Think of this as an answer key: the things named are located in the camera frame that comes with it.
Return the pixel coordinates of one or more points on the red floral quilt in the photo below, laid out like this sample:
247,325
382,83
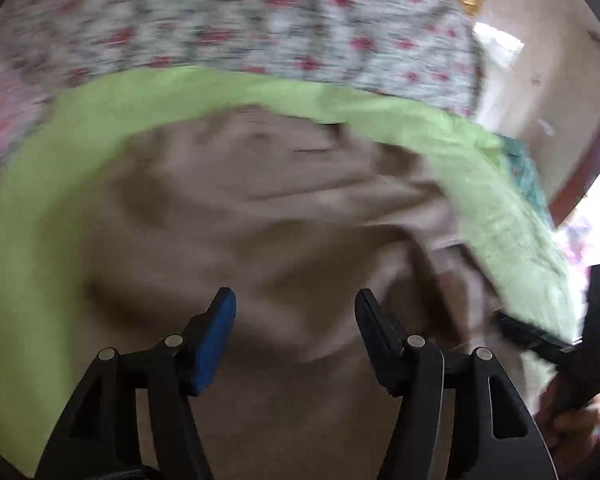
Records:
230,20

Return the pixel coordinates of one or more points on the person's right hand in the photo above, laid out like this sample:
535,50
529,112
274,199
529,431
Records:
570,430

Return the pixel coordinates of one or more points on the reddish wooden door frame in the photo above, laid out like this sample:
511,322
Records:
580,185

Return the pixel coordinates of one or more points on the teal patterned cloth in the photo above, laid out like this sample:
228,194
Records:
525,175

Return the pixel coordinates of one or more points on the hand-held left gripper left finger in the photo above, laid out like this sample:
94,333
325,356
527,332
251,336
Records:
212,345

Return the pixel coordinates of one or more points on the light green bedsheet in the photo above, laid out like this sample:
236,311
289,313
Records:
30,260

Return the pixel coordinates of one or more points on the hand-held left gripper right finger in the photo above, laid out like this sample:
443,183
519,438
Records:
375,330

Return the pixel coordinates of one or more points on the taupe knit sweater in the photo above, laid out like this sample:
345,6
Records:
280,210

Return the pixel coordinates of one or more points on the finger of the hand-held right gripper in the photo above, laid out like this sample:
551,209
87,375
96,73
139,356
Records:
530,335

